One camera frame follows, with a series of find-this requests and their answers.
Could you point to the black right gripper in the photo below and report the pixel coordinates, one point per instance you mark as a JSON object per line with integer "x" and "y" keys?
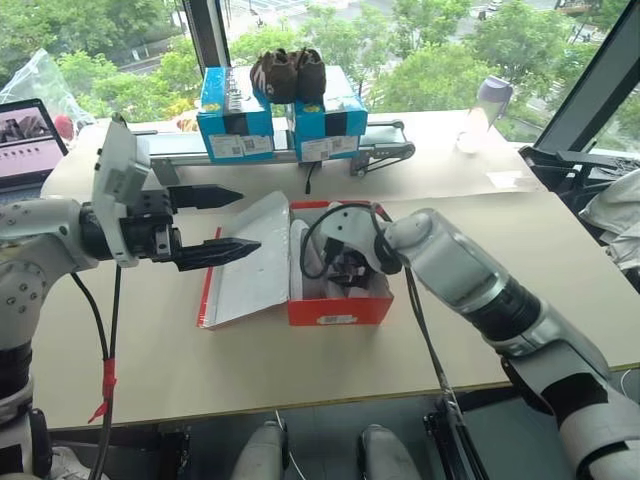
{"x": 354, "y": 264}

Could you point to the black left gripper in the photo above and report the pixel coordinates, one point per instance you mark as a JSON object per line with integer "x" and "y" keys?
{"x": 147, "y": 225}

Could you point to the red shoebox with lid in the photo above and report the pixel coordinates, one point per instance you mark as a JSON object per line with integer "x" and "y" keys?
{"x": 340, "y": 312}

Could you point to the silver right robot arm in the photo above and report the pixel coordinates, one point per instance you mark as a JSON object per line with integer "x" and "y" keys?
{"x": 465, "y": 270}

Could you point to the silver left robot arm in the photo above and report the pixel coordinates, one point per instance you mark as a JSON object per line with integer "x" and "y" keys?
{"x": 35, "y": 235}

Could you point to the open laptop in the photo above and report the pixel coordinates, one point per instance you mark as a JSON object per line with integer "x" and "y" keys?
{"x": 25, "y": 145}

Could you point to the white shoe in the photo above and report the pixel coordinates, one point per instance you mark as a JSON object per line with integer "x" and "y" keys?
{"x": 297, "y": 260}

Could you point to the small conveyor belt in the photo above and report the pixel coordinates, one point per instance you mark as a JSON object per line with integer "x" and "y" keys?
{"x": 185, "y": 142}

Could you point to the blue cardboard box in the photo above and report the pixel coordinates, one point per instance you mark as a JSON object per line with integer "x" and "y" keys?
{"x": 235, "y": 125}
{"x": 330, "y": 127}

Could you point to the brown fuzzy shoe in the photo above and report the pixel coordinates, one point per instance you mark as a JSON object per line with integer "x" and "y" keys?
{"x": 312, "y": 75}
{"x": 275, "y": 77}

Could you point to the grey rounded robot knee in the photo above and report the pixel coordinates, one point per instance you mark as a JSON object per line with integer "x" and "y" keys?
{"x": 262, "y": 450}
{"x": 387, "y": 452}

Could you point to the clear tape piece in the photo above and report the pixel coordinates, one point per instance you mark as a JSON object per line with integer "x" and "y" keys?
{"x": 507, "y": 180}

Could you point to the clear bottle purple lid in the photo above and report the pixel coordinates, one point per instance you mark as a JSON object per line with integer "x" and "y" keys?
{"x": 480, "y": 120}

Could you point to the clear plastic bag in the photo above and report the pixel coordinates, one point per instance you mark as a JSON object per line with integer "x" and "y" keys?
{"x": 40, "y": 80}

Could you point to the black metal stand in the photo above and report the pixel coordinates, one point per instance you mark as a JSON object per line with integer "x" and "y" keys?
{"x": 560, "y": 170}

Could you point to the grey cloth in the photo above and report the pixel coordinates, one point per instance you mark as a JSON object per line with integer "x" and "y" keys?
{"x": 615, "y": 215}

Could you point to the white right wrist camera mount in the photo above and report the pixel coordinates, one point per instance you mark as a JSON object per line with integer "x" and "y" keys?
{"x": 352, "y": 225}

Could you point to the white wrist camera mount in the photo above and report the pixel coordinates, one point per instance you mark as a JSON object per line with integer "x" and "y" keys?
{"x": 352, "y": 225}
{"x": 117, "y": 170}

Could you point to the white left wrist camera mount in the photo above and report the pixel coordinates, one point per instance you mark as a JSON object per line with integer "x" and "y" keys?
{"x": 117, "y": 170}

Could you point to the black table frame bracket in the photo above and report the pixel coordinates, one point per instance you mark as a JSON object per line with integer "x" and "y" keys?
{"x": 175, "y": 452}
{"x": 452, "y": 440}

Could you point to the black window frame post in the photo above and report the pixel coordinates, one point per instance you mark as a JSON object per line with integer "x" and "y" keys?
{"x": 207, "y": 30}
{"x": 595, "y": 75}

